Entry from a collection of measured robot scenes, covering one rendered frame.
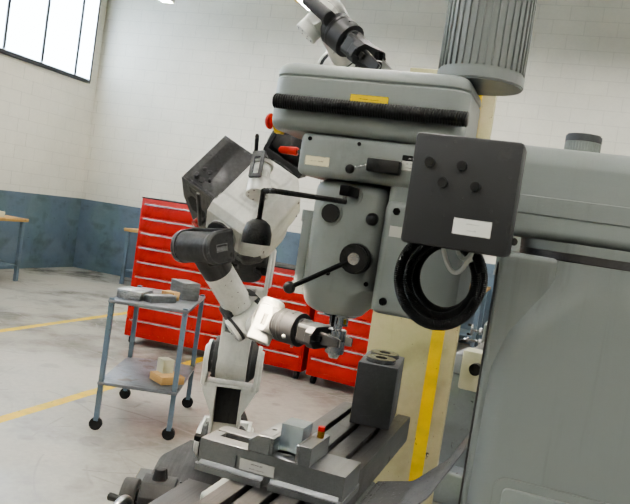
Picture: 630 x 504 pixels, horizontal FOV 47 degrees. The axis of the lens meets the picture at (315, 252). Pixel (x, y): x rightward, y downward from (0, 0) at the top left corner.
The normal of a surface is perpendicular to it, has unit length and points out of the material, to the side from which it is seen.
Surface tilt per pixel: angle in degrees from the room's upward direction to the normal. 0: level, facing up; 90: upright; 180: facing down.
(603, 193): 90
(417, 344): 90
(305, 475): 90
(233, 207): 59
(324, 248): 90
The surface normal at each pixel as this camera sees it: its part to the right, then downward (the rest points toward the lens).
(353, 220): -0.33, 0.00
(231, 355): 0.05, -0.09
